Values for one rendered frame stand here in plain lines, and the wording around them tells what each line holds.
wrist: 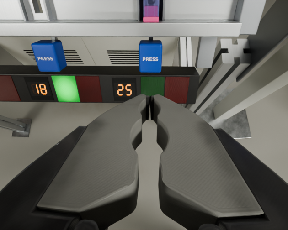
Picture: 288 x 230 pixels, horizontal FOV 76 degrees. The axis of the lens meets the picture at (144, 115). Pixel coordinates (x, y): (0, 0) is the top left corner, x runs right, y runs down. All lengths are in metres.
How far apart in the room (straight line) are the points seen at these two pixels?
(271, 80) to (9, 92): 0.55
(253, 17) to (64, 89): 0.22
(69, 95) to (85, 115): 0.70
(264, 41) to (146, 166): 0.71
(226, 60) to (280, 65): 0.28
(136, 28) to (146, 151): 0.73
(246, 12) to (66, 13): 0.17
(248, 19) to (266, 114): 0.88
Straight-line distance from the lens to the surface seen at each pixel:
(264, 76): 0.60
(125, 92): 0.24
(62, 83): 0.26
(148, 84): 0.23
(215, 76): 0.32
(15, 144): 1.08
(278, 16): 0.27
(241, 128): 0.98
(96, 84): 0.24
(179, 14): 0.21
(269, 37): 0.28
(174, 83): 0.23
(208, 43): 0.25
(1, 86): 0.30
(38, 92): 0.28
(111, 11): 0.21
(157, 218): 0.90
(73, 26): 0.20
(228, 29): 0.20
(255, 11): 0.21
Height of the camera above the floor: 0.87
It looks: 75 degrees down
